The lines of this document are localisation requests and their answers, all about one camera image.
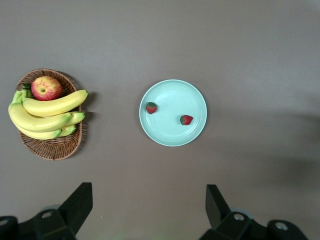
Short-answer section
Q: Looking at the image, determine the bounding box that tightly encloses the brown wicker basket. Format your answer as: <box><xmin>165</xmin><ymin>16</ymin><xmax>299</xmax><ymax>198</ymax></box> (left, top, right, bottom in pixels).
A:
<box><xmin>15</xmin><ymin>68</ymin><xmax>89</xmax><ymax>161</ymax></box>

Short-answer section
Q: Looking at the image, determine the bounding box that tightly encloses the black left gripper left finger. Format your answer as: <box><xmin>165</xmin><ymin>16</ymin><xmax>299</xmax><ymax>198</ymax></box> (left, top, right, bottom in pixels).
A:
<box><xmin>17</xmin><ymin>182</ymin><xmax>93</xmax><ymax>240</ymax></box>

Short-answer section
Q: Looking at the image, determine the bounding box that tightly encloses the light green round plate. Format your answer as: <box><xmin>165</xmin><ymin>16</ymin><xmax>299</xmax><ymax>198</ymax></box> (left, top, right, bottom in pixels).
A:
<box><xmin>138</xmin><ymin>79</ymin><xmax>208</xmax><ymax>148</ymax></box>

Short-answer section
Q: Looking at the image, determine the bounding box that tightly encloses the red yellow apple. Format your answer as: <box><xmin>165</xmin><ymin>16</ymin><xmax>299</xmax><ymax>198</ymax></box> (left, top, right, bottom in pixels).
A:
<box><xmin>30</xmin><ymin>75</ymin><xmax>63</xmax><ymax>102</ymax></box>

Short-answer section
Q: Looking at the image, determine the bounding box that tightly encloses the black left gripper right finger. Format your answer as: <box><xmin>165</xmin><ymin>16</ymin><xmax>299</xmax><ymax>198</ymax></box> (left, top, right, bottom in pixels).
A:
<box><xmin>198</xmin><ymin>184</ymin><xmax>270</xmax><ymax>240</ymax></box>

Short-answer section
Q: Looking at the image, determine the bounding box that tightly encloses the brown table cover mat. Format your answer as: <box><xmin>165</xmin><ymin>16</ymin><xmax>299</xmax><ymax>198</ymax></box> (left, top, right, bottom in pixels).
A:
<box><xmin>0</xmin><ymin>0</ymin><xmax>320</xmax><ymax>240</ymax></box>

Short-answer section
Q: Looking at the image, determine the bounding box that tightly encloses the red toy strawberry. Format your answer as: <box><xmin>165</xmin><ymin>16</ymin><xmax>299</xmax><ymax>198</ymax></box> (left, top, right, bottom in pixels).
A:
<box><xmin>179</xmin><ymin>114</ymin><xmax>194</xmax><ymax>127</ymax></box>
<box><xmin>145</xmin><ymin>101</ymin><xmax>158</xmax><ymax>115</ymax></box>

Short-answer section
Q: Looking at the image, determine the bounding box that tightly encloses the yellow banana bunch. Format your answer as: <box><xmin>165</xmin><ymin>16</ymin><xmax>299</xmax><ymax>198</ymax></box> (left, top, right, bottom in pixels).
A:
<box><xmin>8</xmin><ymin>89</ymin><xmax>89</xmax><ymax>141</ymax></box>

